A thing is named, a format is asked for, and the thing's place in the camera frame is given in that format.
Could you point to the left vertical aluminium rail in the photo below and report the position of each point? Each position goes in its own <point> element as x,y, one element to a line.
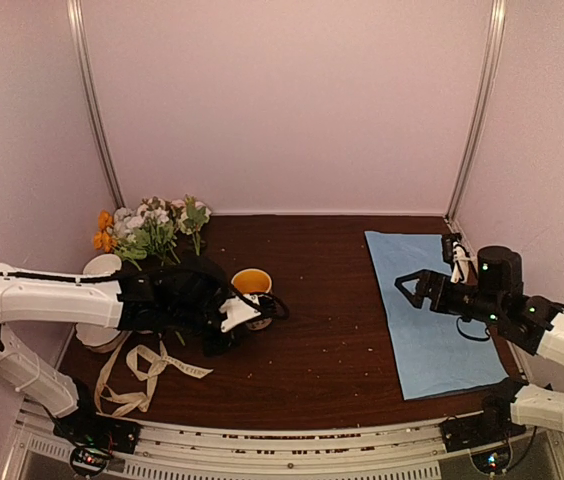
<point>80,42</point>

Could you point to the white hydrangea fake flower bunch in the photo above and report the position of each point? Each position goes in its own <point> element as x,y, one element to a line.
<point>148,231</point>

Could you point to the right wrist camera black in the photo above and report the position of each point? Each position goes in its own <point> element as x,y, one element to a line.
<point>457,257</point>

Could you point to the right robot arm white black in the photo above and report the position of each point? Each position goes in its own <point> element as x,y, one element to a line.
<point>535,324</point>

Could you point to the floral mug yellow inside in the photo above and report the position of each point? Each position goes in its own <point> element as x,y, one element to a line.
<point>253,281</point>

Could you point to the vertical aluminium rail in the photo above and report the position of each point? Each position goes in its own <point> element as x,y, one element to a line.
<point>487,79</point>
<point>80,42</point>

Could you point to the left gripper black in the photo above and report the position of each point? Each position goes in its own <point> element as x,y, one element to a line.
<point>212,348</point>

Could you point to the front aluminium frame rail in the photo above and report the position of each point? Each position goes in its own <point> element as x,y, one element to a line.
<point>403,451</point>

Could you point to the round white bowl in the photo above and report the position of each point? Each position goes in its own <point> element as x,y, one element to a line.
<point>101,265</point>

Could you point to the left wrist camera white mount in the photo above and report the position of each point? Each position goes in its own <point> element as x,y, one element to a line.
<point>236,312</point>

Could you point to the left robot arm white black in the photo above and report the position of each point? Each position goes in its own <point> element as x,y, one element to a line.
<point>123,300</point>

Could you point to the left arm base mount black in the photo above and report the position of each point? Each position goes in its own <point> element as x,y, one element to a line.
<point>96,441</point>

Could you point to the scalloped white bowl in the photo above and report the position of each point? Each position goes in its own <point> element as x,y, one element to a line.
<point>100,339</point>

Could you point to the orange fake flower stem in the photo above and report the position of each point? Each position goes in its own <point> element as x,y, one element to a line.
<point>106,242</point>

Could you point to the blue tissue paper sheet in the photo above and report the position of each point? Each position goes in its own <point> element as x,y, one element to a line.
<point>432,357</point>

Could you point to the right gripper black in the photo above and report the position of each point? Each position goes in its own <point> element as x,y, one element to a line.
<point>434,280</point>

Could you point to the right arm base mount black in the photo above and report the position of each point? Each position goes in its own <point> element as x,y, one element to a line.
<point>493,424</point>

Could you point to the right vertical aluminium rail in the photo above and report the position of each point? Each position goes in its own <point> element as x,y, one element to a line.
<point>487,79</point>

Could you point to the pink fake flower stem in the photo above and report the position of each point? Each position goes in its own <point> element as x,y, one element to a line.
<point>191,216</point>

